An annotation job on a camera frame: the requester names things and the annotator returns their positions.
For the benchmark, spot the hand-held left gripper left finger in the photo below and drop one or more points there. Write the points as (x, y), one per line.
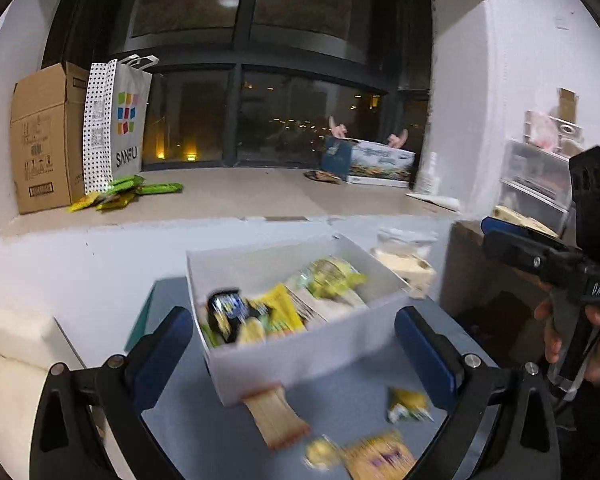
(165, 355)

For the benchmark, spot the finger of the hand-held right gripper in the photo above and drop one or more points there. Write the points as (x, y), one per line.
(502, 225)
(515, 252)

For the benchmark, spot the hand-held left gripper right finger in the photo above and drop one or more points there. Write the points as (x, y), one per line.
(425, 355)

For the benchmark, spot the green seaweed snack packet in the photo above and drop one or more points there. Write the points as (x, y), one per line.
(208, 334)

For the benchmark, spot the dark shiny snack packet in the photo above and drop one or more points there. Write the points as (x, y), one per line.
(225, 307)

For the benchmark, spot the yellow jelly cup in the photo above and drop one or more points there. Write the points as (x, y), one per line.
(322, 452)
(252, 332)

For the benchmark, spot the white green snack bag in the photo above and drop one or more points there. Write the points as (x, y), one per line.
(330, 306)

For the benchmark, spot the large yellow-green snack packet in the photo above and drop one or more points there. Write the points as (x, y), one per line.
(332, 275)

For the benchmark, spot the white cardboard box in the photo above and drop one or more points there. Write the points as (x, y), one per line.
(300, 360)

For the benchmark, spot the person's right hand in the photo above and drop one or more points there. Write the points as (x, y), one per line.
(552, 335)

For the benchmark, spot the small yellow tissue pack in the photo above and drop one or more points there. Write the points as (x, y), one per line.
(510, 215)

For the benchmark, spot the small yellow-green snack packet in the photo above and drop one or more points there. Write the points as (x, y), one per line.
(410, 404)

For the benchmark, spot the clear plastic drawer unit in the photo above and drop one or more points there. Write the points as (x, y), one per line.
(535, 185)

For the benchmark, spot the clear bag with bread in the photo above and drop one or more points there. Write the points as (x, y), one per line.
(405, 262)

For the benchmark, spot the blue-grey tablecloth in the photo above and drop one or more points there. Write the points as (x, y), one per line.
(215, 440)

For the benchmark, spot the clear box with pink contents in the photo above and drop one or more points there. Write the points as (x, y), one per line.
(550, 130)

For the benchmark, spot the clear yellow snack packet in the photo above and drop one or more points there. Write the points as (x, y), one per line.
(377, 457)

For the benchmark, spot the white orange snack bag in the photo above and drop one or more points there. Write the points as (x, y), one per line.
(275, 412)

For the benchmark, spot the pink plastic item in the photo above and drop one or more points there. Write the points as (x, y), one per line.
(399, 139)
(338, 127)

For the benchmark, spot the small brown carton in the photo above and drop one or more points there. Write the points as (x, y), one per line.
(567, 102)

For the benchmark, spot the printed landscape gift box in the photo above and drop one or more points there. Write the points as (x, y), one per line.
(380, 160)

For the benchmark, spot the cream leather sofa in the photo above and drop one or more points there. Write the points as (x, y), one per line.
(15, 360)

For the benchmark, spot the pile of green packets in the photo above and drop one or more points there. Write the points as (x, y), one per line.
(125, 190)

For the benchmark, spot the brown flat packet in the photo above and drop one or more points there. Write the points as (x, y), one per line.
(322, 176)

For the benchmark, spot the white dotted shopping bag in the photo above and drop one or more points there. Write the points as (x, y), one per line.
(120, 125)

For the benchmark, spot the brown cardboard box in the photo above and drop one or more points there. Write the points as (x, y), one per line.
(45, 140)

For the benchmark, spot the dark framed window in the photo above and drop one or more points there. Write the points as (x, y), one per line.
(237, 65)

